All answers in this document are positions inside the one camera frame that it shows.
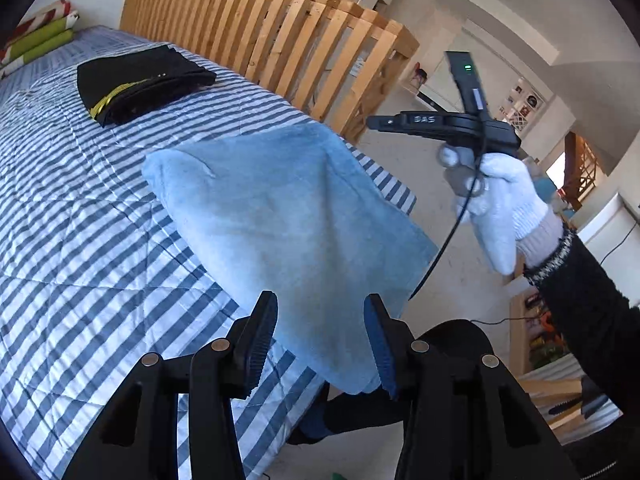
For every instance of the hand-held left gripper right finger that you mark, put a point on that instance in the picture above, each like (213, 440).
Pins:
(380, 350)

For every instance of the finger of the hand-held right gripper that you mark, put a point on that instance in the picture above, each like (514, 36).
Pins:
(410, 122)

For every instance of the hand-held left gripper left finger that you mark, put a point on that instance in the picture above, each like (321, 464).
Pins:
(262, 345)

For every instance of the light blue jeans pants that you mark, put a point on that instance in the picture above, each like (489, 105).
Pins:
(280, 210)

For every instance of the person's right forearm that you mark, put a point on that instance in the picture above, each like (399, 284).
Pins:
(590, 310)

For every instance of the folded black pants yellow stripe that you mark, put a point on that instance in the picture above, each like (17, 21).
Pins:
(145, 80)

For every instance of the person's right hand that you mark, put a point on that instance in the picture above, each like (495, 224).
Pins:
(505, 200)

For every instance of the wooden staircase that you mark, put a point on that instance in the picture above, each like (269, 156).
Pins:
(575, 170)

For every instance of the wooden shelf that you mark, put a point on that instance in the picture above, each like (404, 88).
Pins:
(522, 330)

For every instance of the blue white striped quilt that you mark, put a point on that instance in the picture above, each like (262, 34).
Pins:
(75, 210)

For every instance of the person's black sweater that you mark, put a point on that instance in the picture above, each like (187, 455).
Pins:
(600, 455)

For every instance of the folded green floral blanket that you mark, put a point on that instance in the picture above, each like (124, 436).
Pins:
(40, 40)

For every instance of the wall photo display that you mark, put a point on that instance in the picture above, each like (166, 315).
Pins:
(525, 102)

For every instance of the wooden slatted bed rail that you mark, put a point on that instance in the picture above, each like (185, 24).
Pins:
(300, 35)

